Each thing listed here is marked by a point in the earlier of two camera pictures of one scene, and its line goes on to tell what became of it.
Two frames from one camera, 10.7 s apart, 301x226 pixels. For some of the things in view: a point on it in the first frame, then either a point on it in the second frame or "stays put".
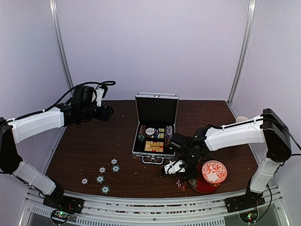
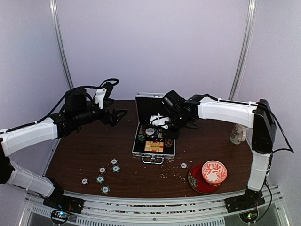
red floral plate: (199, 184) stays put
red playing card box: (148, 144) stays put
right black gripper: (193, 175) -> (174, 135)
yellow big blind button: (155, 146) stays put
